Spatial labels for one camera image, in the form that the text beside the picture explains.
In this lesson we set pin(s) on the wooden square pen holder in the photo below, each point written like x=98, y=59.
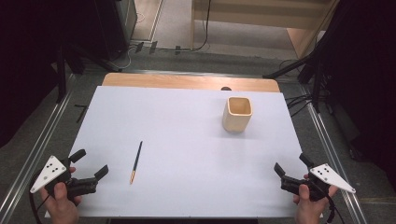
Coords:
x=235, y=121

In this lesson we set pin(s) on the black metal stand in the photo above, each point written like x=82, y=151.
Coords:
x=61, y=74
x=316, y=71

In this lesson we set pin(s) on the dark cabinet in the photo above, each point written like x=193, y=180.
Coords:
x=116, y=25

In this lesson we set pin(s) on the wooden table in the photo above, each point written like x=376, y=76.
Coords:
x=186, y=81

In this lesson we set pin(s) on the silver floor rail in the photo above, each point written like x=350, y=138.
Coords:
x=333, y=155
x=34, y=149

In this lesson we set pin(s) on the person's left hand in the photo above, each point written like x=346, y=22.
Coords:
x=61, y=203

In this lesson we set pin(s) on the light wooden shelf unit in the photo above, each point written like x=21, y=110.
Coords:
x=249, y=14

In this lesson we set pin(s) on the dark striped pencil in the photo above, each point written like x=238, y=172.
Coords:
x=136, y=162

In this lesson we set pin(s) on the white table mat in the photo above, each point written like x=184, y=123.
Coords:
x=186, y=155

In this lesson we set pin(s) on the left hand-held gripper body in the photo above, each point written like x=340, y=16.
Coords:
x=76, y=185

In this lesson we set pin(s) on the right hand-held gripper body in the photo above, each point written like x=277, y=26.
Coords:
x=320, y=182

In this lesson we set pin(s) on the person's right hand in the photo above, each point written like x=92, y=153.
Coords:
x=308, y=207

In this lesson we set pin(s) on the dark round table grommet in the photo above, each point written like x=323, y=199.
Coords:
x=226, y=88

